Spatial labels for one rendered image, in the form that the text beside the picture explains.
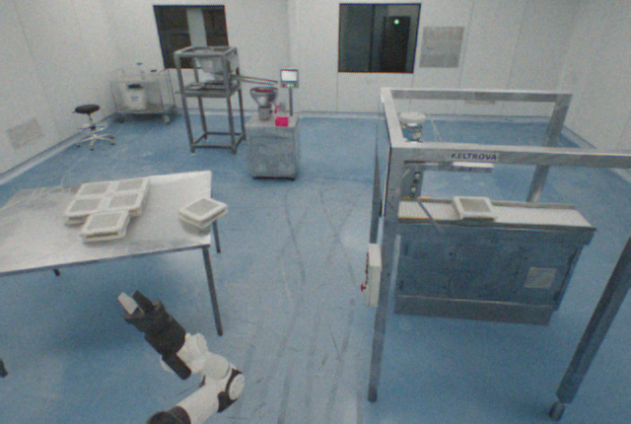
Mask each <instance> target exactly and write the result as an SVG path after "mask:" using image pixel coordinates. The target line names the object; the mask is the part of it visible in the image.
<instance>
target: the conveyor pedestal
mask: <svg viewBox="0 0 631 424"><path fill-rule="evenodd" d="M491 241H492V240H477V239H459V238H440V237H422V236H417V237H416V240H414V239H408V236H404V235H397V238H396V246H395V255H394V264H393V272H392V280H391V283H392V308H393V314H394V315H403V316H417V317H429V318H456V319H470V320H483V321H497V322H510V323H524V324H537V325H548V323H549V320H550V318H551V315H552V313H553V311H559V310H558V308H560V305H561V303H562V300H563V298H564V295H565V292H566V290H567V287H568V285H569V282H570V280H571V277H572V275H573V272H574V270H575V267H576V265H577V263H578V260H579V258H580V254H581V252H582V249H583V247H584V245H576V246H575V247H568V244H550V243H532V242H513V241H499V243H497V244H491Z"/></svg>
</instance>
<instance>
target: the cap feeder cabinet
mask: <svg viewBox="0 0 631 424"><path fill-rule="evenodd" d="M273 116H274V117H272V118H270V119H266V121H264V119H261V118H259V113H258V112H256V113H255V114H254V115H253V116H252V117H251V118H250V119H249V120H248V122H247V123H246V124H245V140H246V150H247V161H248V171H249V172H250V173H251V175H252V176H254V179H256V177H255V176H266V177H292V181H295V179H294V177H296V174H297V171H298V168H299V165H300V162H301V120H300V117H301V114H300V113H294V116H289V113H287V114H286V115H285V114H283V113H276V114H275V113H273ZM276 117H289V123H288V125H287V126H275V118H276Z"/></svg>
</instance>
